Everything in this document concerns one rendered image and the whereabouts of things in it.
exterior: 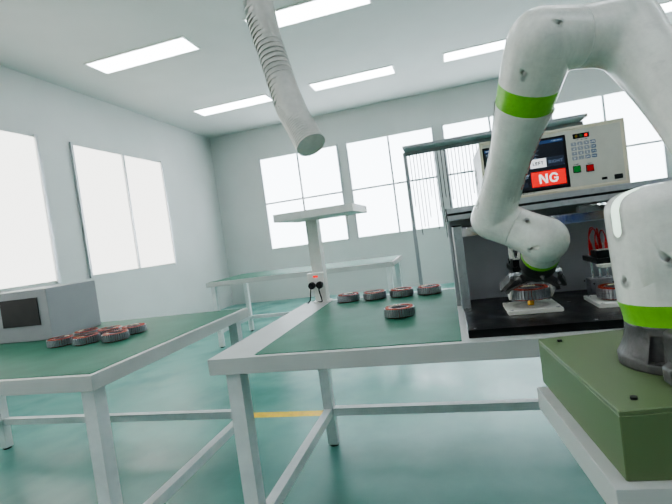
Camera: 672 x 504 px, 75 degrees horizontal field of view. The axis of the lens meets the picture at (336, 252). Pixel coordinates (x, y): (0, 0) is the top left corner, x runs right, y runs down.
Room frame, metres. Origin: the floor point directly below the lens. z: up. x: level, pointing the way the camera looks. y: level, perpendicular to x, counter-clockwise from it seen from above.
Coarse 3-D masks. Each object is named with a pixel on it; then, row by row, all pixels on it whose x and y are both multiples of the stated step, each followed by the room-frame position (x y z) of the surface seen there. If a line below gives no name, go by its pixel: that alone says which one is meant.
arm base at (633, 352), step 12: (624, 324) 0.64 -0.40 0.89; (624, 336) 0.63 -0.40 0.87; (636, 336) 0.60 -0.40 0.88; (648, 336) 0.59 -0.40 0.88; (660, 336) 0.57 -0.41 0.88; (624, 348) 0.62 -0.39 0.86; (636, 348) 0.60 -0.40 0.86; (648, 348) 0.58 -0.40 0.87; (660, 348) 0.58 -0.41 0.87; (624, 360) 0.62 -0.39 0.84; (636, 360) 0.59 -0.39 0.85; (648, 360) 0.58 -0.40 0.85; (660, 360) 0.58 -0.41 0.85; (648, 372) 0.58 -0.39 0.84; (660, 372) 0.57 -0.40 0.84
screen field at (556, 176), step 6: (564, 168) 1.43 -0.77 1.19; (534, 174) 1.45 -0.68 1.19; (540, 174) 1.44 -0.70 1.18; (546, 174) 1.44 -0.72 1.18; (552, 174) 1.44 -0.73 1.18; (558, 174) 1.43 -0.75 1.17; (564, 174) 1.43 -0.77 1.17; (534, 180) 1.45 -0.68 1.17; (540, 180) 1.45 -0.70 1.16; (546, 180) 1.44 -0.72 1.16; (552, 180) 1.44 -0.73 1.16; (558, 180) 1.43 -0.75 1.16; (564, 180) 1.43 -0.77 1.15; (534, 186) 1.45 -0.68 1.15; (540, 186) 1.45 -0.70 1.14
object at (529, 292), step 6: (516, 288) 1.34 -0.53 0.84; (522, 288) 1.37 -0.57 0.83; (528, 288) 1.37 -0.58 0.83; (534, 288) 1.29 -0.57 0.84; (540, 288) 1.29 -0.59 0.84; (546, 288) 1.29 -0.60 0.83; (516, 294) 1.32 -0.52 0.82; (522, 294) 1.30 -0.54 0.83; (528, 294) 1.30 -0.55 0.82; (534, 294) 1.29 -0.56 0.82; (540, 294) 1.28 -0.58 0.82; (546, 294) 1.29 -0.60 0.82; (516, 300) 1.33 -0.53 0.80; (522, 300) 1.31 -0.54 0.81; (528, 300) 1.30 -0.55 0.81; (534, 300) 1.29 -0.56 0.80
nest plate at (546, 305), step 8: (504, 304) 1.40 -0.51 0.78; (512, 304) 1.39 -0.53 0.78; (520, 304) 1.37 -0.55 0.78; (536, 304) 1.34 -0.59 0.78; (544, 304) 1.32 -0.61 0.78; (552, 304) 1.31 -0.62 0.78; (512, 312) 1.29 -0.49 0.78; (520, 312) 1.28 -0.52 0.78; (528, 312) 1.28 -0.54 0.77; (536, 312) 1.27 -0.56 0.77; (544, 312) 1.27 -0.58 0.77
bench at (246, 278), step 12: (336, 264) 5.03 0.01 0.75; (348, 264) 4.76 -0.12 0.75; (360, 264) 4.51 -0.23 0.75; (372, 264) 4.40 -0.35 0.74; (384, 264) 4.37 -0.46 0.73; (396, 264) 5.15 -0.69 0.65; (240, 276) 5.21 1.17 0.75; (252, 276) 4.92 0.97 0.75; (264, 276) 4.69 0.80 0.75; (276, 276) 4.66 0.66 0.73; (288, 276) 4.63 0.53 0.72; (300, 276) 4.59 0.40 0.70; (216, 288) 4.92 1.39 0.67; (216, 300) 4.89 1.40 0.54; (288, 312) 5.52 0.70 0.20; (252, 324) 5.65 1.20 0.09
